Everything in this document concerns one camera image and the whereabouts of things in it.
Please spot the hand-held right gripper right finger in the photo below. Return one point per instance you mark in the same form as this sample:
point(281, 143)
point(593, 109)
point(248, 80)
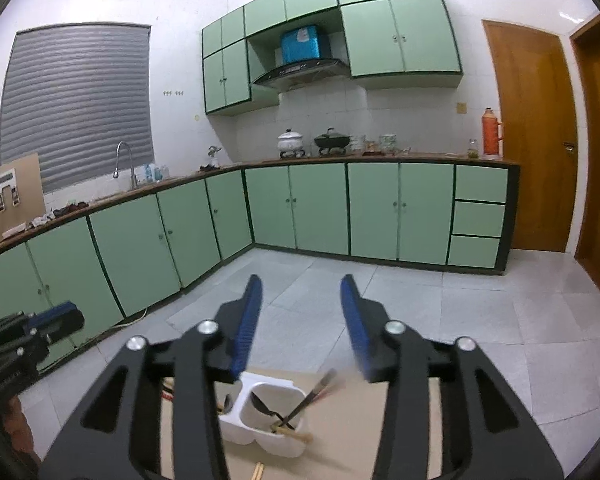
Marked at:
point(357, 325)

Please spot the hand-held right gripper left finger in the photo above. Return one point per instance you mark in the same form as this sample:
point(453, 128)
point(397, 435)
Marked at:
point(247, 320)

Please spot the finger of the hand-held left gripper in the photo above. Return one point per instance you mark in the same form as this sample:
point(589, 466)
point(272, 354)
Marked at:
point(55, 321)
point(32, 356)

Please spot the white plastic utensil holder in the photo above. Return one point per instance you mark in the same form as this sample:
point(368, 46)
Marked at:
point(232, 427)
point(280, 447)

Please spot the person's left hand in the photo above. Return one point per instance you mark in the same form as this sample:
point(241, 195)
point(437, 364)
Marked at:
point(20, 430)

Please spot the black spoon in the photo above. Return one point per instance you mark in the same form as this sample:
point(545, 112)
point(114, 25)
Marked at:
point(262, 402)

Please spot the small dark dishes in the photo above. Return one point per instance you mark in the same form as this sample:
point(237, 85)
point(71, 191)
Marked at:
point(65, 210)

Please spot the green lower kitchen cabinets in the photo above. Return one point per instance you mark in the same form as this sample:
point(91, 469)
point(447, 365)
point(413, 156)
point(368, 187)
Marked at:
point(305, 210)

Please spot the green kitchen cabinets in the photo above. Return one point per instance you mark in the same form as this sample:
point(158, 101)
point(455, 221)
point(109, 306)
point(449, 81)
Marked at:
point(305, 210)
point(405, 25)

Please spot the brown cardboard board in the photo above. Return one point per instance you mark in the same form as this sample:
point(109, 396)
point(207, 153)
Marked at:
point(10, 200)

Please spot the green drawer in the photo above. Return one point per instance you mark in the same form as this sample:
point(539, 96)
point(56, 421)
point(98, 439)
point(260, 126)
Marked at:
point(475, 252)
point(477, 220)
point(480, 182)

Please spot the small decorative figurine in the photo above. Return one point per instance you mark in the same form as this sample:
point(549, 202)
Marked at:
point(212, 156)

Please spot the metal sink faucet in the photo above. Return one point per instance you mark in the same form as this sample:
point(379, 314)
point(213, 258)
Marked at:
point(122, 160)

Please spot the small bottles by sink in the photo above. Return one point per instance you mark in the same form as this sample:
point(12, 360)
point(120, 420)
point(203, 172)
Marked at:
point(152, 172)

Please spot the silver cooking pot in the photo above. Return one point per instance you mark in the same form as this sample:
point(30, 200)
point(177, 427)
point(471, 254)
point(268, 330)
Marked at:
point(290, 142)

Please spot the clear glass jars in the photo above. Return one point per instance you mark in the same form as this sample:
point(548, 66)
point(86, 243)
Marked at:
point(387, 142)

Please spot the black wok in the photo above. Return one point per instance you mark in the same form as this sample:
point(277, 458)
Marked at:
point(332, 141)

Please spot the small glass bottle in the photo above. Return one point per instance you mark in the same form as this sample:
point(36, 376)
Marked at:
point(472, 149)

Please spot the grey window blind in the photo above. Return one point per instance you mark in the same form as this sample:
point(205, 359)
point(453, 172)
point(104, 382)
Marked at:
point(75, 105)

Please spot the red thermos flask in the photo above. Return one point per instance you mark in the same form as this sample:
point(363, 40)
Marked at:
point(491, 132)

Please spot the black range hood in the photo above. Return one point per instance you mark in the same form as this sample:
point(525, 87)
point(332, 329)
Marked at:
point(300, 72)

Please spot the brown wooden door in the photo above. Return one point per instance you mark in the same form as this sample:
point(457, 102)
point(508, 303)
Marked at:
point(597, 160)
point(530, 135)

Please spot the blue box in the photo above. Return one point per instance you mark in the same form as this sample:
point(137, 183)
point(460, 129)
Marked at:
point(302, 42)

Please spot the green upper kitchen cabinets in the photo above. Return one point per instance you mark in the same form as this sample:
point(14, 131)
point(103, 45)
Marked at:
point(405, 25)

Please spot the wall hooks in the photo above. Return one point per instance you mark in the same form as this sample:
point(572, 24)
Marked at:
point(172, 93)

